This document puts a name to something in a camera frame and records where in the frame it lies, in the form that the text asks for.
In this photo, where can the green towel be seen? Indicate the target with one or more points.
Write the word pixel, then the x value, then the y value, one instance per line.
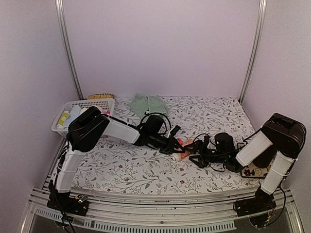
pixel 142 105

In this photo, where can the white plastic basket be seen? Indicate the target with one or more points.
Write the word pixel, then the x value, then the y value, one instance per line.
pixel 102 104

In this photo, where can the metal frame post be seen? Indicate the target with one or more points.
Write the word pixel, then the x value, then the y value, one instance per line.
pixel 254 50
pixel 65 37

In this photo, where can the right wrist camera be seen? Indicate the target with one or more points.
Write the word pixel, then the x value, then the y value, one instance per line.
pixel 224 142

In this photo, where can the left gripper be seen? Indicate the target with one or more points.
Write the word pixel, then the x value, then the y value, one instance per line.
pixel 170 146

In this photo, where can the dark cylinder roll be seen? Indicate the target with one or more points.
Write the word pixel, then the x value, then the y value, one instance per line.
pixel 264 159

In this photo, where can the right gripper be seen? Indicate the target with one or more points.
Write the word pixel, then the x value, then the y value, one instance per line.
pixel 200 144

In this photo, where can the orange patterned towel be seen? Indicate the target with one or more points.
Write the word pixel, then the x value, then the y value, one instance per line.
pixel 181 152

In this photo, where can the right metal frame post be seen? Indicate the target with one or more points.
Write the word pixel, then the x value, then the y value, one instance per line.
pixel 254 50

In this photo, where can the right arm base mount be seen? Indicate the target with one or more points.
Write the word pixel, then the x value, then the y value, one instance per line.
pixel 254 205

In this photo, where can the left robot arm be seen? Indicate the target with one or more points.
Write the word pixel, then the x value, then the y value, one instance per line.
pixel 83 135

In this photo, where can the woven straw brush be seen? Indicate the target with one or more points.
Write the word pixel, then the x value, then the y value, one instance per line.
pixel 101 96

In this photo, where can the yellow rolled towel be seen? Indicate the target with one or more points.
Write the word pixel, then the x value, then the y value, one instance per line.
pixel 62 121

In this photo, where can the metal front rail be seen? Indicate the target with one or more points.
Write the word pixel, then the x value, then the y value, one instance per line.
pixel 180 213

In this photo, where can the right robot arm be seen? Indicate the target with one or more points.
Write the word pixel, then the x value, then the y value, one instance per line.
pixel 278 141

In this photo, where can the floral ceramic tray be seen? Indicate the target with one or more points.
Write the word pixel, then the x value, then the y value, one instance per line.
pixel 251 171

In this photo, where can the left metal frame post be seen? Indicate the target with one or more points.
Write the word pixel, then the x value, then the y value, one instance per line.
pixel 65 37

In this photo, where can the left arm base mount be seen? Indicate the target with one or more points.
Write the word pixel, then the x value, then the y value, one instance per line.
pixel 77 205

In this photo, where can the blue rolled towel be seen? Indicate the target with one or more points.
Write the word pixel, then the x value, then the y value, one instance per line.
pixel 74 113

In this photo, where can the floral tablecloth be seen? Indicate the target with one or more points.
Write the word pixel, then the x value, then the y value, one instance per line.
pixel 117 166

